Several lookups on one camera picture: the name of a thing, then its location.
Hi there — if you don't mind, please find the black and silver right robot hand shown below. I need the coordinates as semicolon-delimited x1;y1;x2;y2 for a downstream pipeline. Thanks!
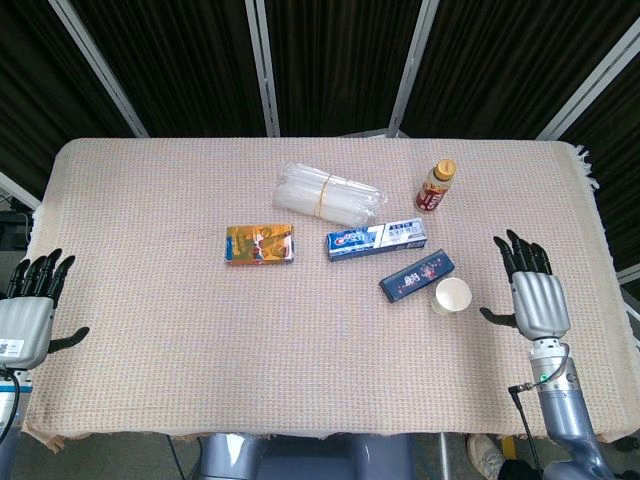
479;229;572;342

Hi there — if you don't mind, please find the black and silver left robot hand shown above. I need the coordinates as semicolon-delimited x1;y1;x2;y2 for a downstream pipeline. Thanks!
0;248;91;370

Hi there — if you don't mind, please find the white paper cup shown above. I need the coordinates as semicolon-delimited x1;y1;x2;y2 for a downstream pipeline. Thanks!
430;277;473;316

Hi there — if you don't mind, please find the dark blue rectangular box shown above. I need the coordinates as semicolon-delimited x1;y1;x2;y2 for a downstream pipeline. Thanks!
378;248;457;304

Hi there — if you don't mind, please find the Costa coffee bottle yellow cap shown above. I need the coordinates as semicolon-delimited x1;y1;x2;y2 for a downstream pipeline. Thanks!
414;159;459;213

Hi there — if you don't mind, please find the white sneaker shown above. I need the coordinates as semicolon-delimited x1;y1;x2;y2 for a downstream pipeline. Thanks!
466;433;507;480

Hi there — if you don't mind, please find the dark pleated curtain panel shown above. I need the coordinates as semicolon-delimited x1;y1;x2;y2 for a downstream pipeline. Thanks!
402;0;640;140
69;0;266;138
0;0;137;201
263;0;425;137
559;67;640;274

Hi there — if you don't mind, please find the blue and white toothpaste box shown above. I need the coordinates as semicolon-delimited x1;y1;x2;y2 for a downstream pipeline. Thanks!
326;217;429;262

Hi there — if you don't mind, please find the beige woven tablecloth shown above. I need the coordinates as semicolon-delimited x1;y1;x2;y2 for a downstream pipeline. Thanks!
18;135;640;454

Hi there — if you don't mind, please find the bundle of clear plastic straws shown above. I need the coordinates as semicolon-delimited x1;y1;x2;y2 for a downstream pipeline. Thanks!
272;160;388;226

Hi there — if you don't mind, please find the orange and yellow carton box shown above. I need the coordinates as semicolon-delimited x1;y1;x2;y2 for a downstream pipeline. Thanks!
222;223;296;267

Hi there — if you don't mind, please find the grey robot torso base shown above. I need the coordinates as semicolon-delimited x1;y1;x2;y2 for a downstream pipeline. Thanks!
198;432;416;480

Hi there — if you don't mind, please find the black cable with plug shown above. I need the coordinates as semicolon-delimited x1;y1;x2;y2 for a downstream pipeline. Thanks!
507;380;548;470

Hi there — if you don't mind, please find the black device with cable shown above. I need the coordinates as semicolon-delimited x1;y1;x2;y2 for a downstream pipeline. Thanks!
0;209;32;252

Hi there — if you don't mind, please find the white partition frame post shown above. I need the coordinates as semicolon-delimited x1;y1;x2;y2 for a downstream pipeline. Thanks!
48;0;150;138
533;22;640;141
243;0;282;138
386;0;442;137

